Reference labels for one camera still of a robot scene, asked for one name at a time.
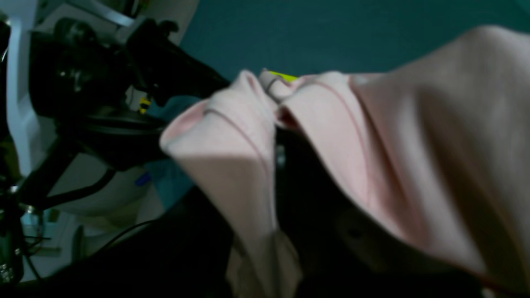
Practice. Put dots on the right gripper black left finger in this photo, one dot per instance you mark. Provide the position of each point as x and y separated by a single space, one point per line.
183 254

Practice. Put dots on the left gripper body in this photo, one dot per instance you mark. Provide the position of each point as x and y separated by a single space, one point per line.
75 68

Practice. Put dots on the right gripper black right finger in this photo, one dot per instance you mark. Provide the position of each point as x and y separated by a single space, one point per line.
342 252

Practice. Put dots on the pink T-shirt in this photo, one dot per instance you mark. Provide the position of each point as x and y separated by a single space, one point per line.
436 153

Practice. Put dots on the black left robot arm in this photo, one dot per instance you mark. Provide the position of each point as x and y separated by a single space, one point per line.
119 137

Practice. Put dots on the teal table cloth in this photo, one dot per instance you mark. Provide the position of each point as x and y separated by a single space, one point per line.
301 37

